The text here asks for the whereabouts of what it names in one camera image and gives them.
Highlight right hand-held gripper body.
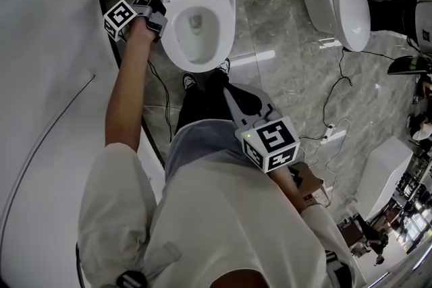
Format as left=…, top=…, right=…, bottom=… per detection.
left=235, top=107, right=301, bottom=175

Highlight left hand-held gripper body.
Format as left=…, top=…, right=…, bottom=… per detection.
left=103, top=0, right=169, bottom=43

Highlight person's right forearm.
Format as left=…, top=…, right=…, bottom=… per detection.
left=269, top=161, right=306, bottom=213

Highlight person's left forearm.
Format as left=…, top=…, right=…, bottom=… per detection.
left=103, top=18, right=156, bottom=154

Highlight person's black trousers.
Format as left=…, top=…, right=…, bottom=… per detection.
left=174, top=69, right=237, bottom=136

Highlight person's grey inner shirt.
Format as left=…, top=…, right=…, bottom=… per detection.
left=164, top=118, right=261, bottom=183

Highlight person's right shoe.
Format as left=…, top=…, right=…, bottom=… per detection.
left=215, top=57, right=232, bottom=76

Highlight person's left shoe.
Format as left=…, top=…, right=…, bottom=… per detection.
left=182, top=72, right=200, bottom=91

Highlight white power strip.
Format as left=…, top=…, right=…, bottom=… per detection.
left=323, top=123, right=337, bottom=141

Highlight brown cardboard box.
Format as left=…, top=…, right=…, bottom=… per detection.
left=288, top=161, right=333, bottom=210

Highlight person's white t-shirt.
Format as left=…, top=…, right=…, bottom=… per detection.
left=76, top=141, right=357, bottom=288

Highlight person's chin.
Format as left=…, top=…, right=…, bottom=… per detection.
left=211, top=268, right=267, bottom=288

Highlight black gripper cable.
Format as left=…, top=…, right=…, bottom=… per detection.
left=146, top=59, right=173, bottom=146

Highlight black floor cable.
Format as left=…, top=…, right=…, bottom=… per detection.
left=322, top=49, right=354, bottom=129

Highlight white rectangular pedestal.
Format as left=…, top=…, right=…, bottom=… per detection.
left=356, top=136, right=415, bottom=222

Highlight black white striped strap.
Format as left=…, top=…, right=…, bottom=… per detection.
left=323, top=249, right=355, bottom=288
left=116, top=271, right=148, bottom=288

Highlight pale grey fabric strap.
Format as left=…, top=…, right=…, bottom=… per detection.
left=144, top=241, right=183, bottom=281

